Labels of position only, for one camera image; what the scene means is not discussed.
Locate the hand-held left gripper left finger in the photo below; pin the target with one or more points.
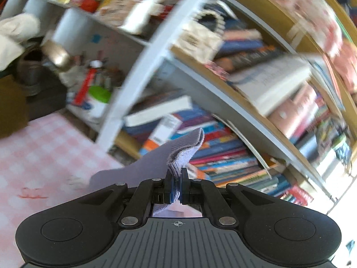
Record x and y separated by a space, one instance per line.
168 191

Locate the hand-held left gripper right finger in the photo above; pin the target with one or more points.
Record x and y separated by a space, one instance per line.
184 191

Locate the light purple sock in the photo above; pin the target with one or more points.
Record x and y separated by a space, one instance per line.
156 162

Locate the row of colourful books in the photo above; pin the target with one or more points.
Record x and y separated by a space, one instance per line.
223 156

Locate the tall orange and white box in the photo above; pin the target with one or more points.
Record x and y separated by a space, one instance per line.
160 136

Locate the white jar with green lid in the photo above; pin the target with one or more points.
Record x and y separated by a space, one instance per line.
96 100

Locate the pink checkered cartoon desk mat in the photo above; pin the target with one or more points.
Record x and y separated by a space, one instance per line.
41 159

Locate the white and wooden bookshelf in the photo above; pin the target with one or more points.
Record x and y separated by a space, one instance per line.
156 58

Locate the red tassel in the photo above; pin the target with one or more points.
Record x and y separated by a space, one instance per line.
85 86

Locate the pile of stacked books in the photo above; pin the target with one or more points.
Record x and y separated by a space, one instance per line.
273 83

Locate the black leather bag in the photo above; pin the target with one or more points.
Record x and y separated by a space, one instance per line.
36 100

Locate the gold round tin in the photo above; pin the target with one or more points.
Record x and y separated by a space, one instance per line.
57 54

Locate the white cloth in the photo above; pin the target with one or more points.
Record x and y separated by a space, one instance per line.
16 36

